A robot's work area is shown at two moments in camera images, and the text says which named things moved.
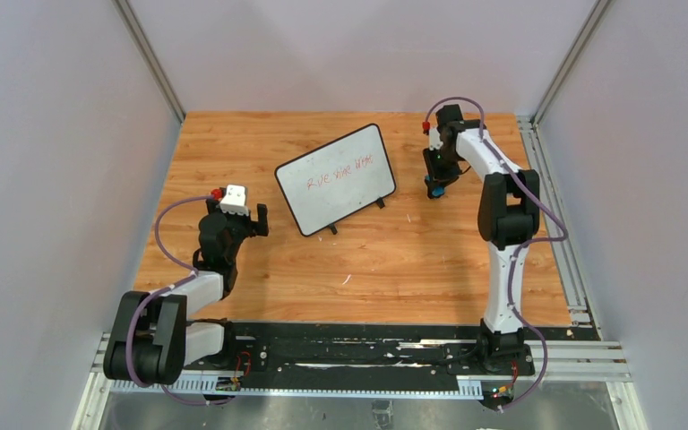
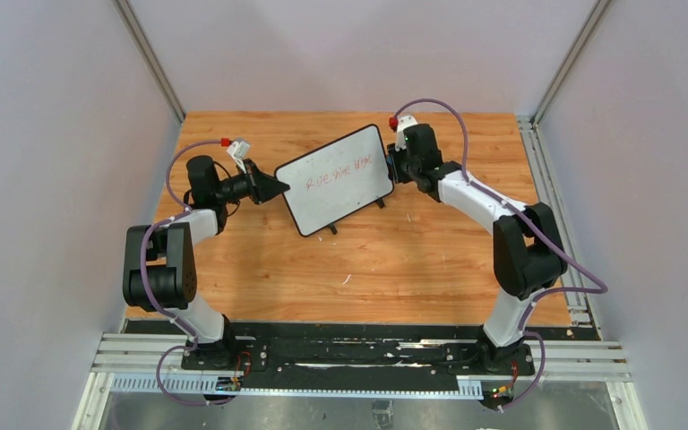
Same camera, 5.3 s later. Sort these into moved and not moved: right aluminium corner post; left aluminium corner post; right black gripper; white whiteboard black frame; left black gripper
Moved: left black gripper; right black gripper
Not moved: white whiteboard black frame; left aluminium corner post; right aluminium corner post
